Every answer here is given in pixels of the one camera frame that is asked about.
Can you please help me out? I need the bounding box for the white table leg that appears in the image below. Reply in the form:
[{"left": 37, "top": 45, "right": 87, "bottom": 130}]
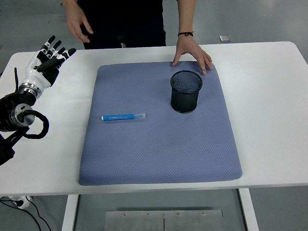
[
  {"left": 238, "top": 188, "right": 260, "bottom": 231},
  {"left": 61, "top": 194, "right": 79, "bottom": 231}
]

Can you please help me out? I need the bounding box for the grey metal plate with screws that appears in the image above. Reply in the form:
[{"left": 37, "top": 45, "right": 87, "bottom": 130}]
[{"left": 104, "top": 209, "right": 224, "bottom": 231}]

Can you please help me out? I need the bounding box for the white power strip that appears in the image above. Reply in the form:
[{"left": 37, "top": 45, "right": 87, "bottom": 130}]
[{"left": 8, "top": 195, "right": 33, "bottom": 209}]

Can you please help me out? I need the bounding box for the black mesh pen holder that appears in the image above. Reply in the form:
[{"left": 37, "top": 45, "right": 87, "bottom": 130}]
[{"left": 170, "top": 70, "right": 203, "bottom": 114}]

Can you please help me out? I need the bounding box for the thin black cable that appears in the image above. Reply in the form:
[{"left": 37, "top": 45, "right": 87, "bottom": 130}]
[
  {"left": 0, "top": 199, "right": 41, "bottom": 231},
  {"left": 30, "top": 201, "right": 52, "bottom": 231}
]

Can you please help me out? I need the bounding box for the blue marker with clear cap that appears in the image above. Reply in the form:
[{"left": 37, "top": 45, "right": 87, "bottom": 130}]
[{"left": 101, "top": 113, "right": 147, "bottom": 122}]

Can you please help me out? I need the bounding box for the blue-grey quilted mat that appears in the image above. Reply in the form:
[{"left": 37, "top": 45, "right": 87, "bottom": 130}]
[{"left": 78, "top": 61, "right": 243, "bottom": 186}]

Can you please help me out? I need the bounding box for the person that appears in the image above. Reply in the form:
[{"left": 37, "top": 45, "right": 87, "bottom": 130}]
[{"left": 77, "top": 0, "right": 167, "bottom": 50}]

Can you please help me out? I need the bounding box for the person's left hand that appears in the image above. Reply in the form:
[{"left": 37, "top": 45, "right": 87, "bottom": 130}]
[{"left": 171, "top": 36, "right": 214, "bottom": 76}]

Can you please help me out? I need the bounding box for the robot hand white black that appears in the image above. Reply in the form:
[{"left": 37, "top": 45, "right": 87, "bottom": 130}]
[{"left": 20, "top": 35, "right": 77, "bottom": 90}]

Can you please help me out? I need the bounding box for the person's right hand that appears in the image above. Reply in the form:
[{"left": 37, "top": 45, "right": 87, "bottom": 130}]
[{"left": 66, "top": 9, "right": 94, "bottom": 43}]

